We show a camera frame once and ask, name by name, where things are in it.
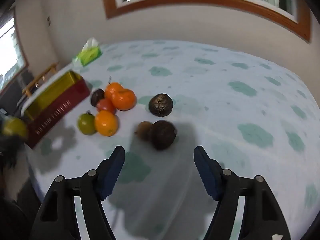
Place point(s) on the dark wrinkled passion fruit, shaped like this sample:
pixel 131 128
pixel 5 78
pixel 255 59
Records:
pixel 163 135
pixel 160 105
pixel 97 97

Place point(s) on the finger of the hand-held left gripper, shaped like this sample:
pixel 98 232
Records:
pixel 7 150

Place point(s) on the red and gold tin box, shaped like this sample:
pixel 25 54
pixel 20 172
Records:
pixel 57 110

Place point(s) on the bright side window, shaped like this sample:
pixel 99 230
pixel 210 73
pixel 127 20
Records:
pixel 10 47

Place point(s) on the green tissue pack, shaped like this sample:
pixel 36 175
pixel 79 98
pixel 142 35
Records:
pixel 88 55

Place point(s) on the cloud print tablecloth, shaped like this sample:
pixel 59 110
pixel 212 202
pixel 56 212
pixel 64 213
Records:
pixel 225 105

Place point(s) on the wooden framed window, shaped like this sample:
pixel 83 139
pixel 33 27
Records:
pixel 175 0

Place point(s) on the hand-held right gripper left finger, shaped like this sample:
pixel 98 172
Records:
pixel 110 177

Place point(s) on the red tomato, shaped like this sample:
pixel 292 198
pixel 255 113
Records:
pixel 106 105

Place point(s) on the large orange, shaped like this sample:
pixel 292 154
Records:
pixel 106 123

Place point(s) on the small brown longan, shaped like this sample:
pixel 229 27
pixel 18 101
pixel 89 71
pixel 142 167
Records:
pixel 142 130

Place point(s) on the small tangerine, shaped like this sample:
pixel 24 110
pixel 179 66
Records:
pixel 112 90
pixel 124 100

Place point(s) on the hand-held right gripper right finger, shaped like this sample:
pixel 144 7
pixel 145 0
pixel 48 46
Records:
pixel 208 177

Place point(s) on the wooden stool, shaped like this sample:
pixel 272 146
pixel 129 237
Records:
pixel 41 77

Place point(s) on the dark furniture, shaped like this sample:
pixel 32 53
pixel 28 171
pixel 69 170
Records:
pixel 11 95

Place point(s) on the green tomato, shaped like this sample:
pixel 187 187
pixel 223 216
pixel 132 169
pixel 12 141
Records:
pixel 86 124
pixel 15 128

